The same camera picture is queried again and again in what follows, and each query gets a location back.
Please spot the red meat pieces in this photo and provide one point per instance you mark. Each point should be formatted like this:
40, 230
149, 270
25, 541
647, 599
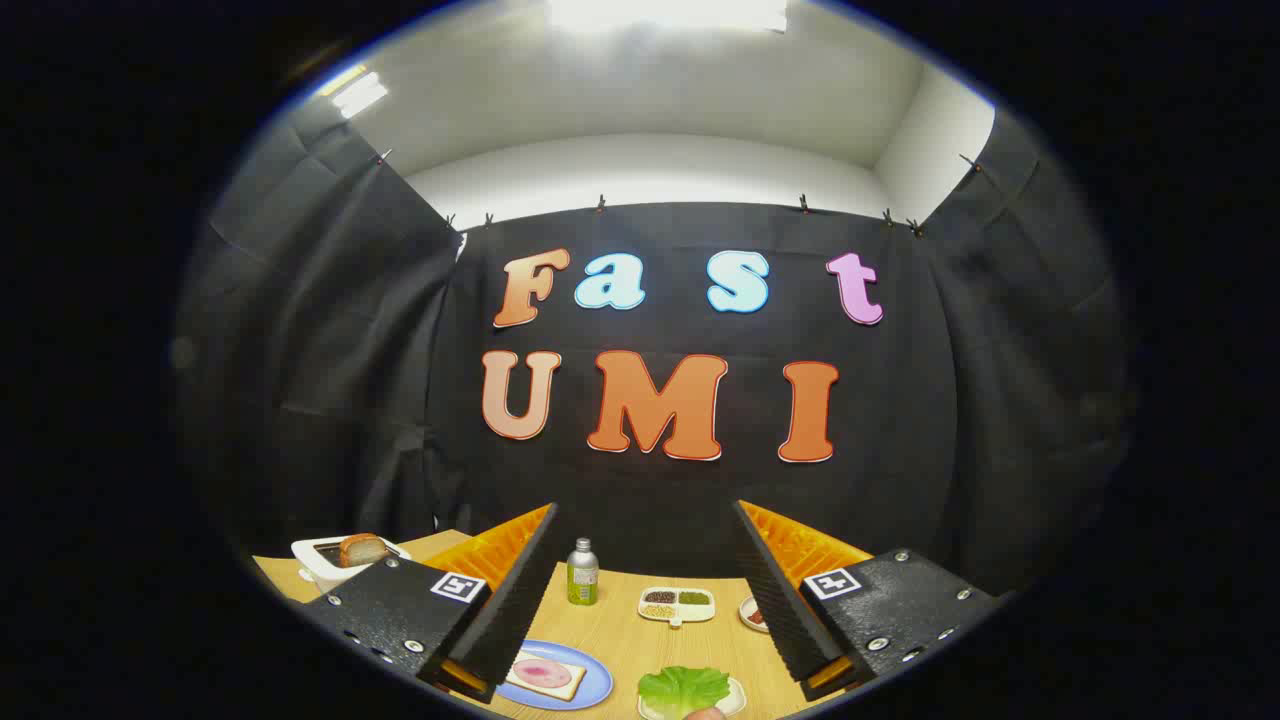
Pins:
757, 617

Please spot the pile of green beans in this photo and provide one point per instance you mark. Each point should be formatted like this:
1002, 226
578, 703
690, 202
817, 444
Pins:
694, 598

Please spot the pile of soybeans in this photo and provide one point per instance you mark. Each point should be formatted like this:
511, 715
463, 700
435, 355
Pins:
659, 610

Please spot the blue plate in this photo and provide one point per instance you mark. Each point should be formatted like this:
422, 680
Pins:
598, 680

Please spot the large ceiling light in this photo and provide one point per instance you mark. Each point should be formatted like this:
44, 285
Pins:
665, 14

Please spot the pink ham slice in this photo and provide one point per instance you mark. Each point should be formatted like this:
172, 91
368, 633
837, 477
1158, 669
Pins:
542, 672

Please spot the white toaster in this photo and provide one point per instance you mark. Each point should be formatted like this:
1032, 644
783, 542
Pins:
320, 572

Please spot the white oval meat dish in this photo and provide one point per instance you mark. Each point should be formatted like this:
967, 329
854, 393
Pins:
746, 610

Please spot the white square plate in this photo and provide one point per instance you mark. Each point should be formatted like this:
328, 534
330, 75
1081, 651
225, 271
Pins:
738, 697

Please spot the white bread slice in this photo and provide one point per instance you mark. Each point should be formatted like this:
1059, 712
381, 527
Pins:
570, 690

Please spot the pile of red beans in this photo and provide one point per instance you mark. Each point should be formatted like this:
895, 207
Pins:
660, 597

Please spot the black backdrop cloth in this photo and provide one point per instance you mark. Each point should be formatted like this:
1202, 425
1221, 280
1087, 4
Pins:
400, 400

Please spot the green and silver bottle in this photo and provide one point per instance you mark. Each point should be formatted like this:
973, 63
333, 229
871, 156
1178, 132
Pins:
582, 580

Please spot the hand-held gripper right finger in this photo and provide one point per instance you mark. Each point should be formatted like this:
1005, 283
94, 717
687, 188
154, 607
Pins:
775, 600

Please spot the toasted bread slice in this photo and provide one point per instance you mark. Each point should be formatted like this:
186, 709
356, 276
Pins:
362, 550

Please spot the white divided dish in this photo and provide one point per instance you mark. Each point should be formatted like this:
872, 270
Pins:
690, 612

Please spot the green lettuce leaf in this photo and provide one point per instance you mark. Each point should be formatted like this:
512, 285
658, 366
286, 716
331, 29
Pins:
683, 688

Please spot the small ceiling light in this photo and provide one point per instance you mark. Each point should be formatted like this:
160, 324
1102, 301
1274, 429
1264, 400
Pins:
355, 92

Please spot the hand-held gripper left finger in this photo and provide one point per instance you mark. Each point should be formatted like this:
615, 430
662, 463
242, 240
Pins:
520, 600

